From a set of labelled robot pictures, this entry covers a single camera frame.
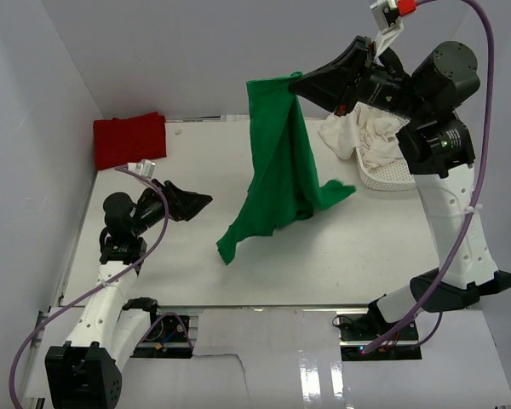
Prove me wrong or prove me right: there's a folded red t shirt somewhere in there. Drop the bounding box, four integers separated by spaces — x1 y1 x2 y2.
93 112 167 171

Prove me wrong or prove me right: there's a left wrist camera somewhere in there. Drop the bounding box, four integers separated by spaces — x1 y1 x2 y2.
127 159 156 179

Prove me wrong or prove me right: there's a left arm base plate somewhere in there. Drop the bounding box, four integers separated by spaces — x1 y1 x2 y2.
130 314 195 359

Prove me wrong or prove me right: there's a paper label strip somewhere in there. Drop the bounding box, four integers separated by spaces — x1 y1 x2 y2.
221 114 250 122

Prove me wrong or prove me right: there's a white perforated plastic basket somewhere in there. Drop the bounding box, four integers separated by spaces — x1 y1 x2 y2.
355 115 415 192

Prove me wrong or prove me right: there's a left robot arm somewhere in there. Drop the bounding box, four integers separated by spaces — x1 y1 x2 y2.
44 180 212 408

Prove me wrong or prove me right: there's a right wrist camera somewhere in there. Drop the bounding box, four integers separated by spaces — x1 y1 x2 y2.
370 0 417 58

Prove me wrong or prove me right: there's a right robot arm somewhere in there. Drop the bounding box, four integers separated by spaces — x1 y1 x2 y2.
290 37 511 340

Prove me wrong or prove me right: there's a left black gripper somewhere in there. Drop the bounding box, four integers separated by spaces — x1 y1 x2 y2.
131 179 212 236

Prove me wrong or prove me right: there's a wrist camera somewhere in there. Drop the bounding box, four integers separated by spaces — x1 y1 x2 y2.
127 159 156 179
370 0 417 58

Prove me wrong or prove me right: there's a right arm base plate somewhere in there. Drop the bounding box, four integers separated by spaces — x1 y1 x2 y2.
332 313 422 361

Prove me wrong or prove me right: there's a white paper front cover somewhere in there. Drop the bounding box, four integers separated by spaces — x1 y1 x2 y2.
23 307 511 409

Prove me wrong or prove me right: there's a green t shirt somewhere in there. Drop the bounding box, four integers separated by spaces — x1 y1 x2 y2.
216 72 356 265

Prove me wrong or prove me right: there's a cream white t shirt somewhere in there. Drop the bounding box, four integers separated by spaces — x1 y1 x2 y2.
318 103 409 169

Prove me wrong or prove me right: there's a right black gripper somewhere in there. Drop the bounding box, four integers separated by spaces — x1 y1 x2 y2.
288 37 429 124

